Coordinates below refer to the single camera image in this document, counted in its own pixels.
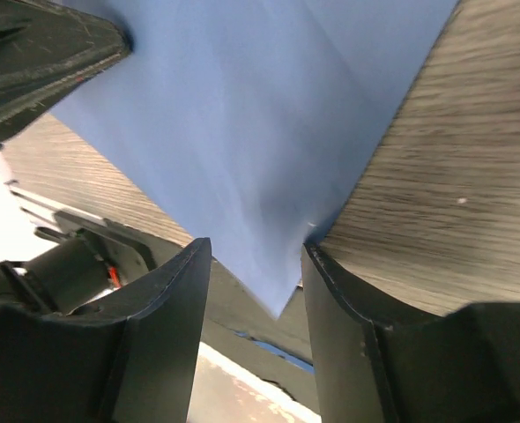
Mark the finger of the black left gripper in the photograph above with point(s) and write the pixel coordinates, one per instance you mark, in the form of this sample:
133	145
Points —
46	52

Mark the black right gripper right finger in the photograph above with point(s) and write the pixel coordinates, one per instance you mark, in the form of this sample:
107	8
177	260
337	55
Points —
378	359

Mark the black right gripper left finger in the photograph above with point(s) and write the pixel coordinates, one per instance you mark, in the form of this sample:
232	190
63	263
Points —
129	356

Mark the large blue wrapping paper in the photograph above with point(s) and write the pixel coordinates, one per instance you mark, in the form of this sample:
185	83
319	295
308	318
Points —
250	122

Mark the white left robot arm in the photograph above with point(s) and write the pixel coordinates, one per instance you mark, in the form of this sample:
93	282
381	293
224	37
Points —
86	261

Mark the aluminium frame rail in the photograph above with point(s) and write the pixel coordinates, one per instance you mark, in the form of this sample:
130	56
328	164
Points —
42	210

